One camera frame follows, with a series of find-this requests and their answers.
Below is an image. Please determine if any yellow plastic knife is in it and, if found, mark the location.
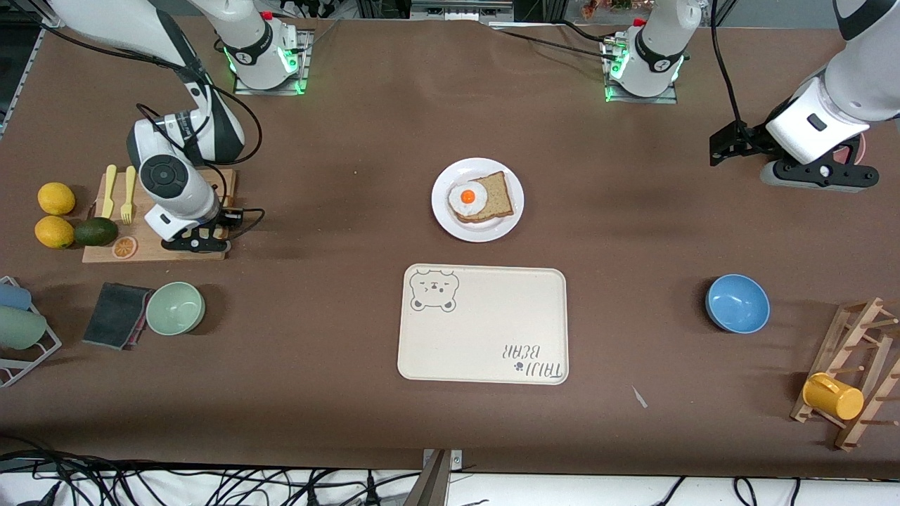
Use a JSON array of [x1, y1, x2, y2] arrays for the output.
[[101, 165, 118, 220]]

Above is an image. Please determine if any blue bowl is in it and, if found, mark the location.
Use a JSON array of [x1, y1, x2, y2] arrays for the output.
[[705, 273, 771, 335]]

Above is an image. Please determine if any aluminium table edge rail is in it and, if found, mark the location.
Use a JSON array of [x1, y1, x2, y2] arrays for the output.
[[0, 28, 37, 138]]

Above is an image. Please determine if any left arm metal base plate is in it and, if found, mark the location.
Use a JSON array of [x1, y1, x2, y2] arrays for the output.
[[602, 35, 680, 105]]

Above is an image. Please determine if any light blue cup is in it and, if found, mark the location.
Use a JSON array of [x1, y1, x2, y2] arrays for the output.
[[0, 283, 33, 312]]

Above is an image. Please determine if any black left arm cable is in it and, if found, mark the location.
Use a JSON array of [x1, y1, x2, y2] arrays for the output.
[[709, 0, 750, 141]]

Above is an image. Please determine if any pale green cup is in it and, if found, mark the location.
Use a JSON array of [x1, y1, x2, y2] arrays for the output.
[[0, 306, 49, 351]]

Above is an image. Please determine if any wooden cutting board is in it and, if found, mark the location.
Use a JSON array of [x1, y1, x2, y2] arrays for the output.
[[82, 169, 237, 264]]

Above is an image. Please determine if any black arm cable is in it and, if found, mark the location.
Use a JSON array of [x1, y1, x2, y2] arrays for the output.
[[28, 21, 266, 243], [709, 0, 750, 141]]

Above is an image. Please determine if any yellow plastic fork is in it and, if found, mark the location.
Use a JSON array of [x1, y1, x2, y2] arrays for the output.
[[120, 166, 139, 226]]

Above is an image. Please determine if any wooden mug rack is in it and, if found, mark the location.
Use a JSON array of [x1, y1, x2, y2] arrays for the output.
[[790, 297, 900, 452]]

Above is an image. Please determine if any dark grey folded cloth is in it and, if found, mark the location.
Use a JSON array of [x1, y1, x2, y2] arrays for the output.
[[82, 283, 154, 351]]

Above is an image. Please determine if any black floor cable tangle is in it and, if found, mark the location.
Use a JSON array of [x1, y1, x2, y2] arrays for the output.
[[0, 436, 423, 506]]

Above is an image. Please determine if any yellow lemon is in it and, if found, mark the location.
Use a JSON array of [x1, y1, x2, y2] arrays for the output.
[[34, 216, 75, 249], [37, 182, 77, 216]]

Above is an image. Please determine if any yellow mug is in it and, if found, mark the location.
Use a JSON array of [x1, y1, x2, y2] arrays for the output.
[[802, 372, 865, 421]]

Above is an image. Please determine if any brown bread slice under egg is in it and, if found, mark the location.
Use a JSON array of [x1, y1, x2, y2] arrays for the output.
[[454, 171, 515, 224]]

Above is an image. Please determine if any fried egg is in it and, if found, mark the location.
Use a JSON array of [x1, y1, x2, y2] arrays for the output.
[[448, 181, 489, 219]]

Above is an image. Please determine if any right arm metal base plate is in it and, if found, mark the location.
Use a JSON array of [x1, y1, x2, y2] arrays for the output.
[[233, 28, 311, 96]]

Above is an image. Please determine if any white round plate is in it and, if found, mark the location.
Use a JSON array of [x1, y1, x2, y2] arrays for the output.
[[431, 157, 525, 243]]

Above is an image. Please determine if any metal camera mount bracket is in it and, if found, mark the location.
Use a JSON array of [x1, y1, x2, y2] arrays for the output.
[[404, 448, 463, 506]]

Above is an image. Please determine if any white wire cup rack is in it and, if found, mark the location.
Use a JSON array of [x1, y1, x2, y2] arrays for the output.
[[0, 276, 63, 389]]

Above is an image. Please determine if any pale green bowl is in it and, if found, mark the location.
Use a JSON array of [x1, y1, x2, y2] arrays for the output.
[[146, 281, 207, 337]]

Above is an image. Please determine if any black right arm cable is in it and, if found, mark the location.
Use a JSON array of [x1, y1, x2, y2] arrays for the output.
[[28, 21, 266, 243]]

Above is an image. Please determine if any cream bear print tray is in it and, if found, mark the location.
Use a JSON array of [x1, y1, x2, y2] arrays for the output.
[[397, 264, 570, 386]]

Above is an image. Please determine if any pink bowl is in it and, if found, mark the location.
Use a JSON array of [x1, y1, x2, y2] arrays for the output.
[[833, 132, 867, 167]]

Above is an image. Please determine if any grey background box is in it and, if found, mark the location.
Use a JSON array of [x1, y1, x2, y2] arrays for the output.
[[410, 0, 514, 22]]

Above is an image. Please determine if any dark green avocado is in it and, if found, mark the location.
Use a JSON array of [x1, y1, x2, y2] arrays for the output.
[[73, 216, 119, 247]]

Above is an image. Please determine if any black table cable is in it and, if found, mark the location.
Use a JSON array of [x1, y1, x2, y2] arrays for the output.
[[490, 21, 619, 60]]

